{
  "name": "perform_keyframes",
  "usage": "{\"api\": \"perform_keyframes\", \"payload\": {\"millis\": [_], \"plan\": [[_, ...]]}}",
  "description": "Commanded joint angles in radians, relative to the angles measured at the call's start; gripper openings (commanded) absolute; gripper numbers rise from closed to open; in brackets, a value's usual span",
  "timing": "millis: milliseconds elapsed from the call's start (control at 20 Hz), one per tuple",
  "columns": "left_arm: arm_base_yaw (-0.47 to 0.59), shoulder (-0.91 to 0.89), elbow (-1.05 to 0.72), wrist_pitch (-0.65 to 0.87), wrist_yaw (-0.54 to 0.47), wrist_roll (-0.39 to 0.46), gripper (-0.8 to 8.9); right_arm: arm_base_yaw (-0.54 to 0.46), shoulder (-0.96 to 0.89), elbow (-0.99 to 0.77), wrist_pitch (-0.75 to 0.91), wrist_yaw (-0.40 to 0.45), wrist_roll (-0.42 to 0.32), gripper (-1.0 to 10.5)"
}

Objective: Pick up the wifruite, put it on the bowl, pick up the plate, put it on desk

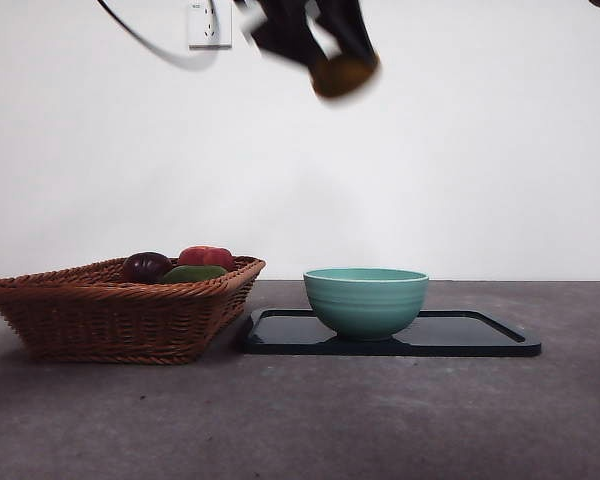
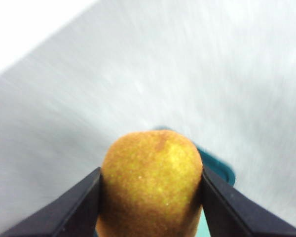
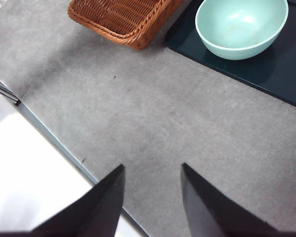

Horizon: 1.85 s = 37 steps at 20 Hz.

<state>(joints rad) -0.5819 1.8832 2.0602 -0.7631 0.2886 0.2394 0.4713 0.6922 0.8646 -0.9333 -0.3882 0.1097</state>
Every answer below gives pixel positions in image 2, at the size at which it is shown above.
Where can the yellow-brown kiwi fruit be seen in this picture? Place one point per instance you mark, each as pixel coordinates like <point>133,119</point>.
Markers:
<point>150,187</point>

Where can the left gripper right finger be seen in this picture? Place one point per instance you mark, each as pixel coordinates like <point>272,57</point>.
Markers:
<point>232,212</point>

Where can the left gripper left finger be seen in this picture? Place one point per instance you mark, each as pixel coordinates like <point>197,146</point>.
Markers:
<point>71,212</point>

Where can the teal bowl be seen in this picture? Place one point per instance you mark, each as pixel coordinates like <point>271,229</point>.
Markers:
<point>219,170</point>

